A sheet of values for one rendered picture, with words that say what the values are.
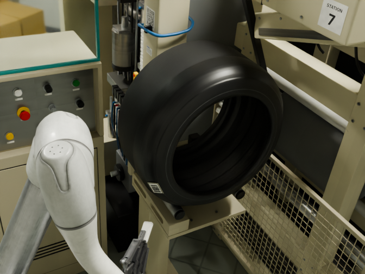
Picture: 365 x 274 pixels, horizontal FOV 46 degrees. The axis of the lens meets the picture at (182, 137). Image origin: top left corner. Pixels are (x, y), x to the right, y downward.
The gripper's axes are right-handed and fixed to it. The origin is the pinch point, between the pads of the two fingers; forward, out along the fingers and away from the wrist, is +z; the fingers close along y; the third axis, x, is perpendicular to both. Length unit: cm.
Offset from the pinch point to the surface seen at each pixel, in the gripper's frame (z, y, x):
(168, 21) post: 69, -31, 0
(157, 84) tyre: 38.3, -29.5, 5.2
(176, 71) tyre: 43, -30, 11
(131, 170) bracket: 34.9, 17.0, -28.8
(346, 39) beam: 47, -32, 63
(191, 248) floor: 43, 117, -42
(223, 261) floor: 40, 123, -22
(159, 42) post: 65, -25, -5
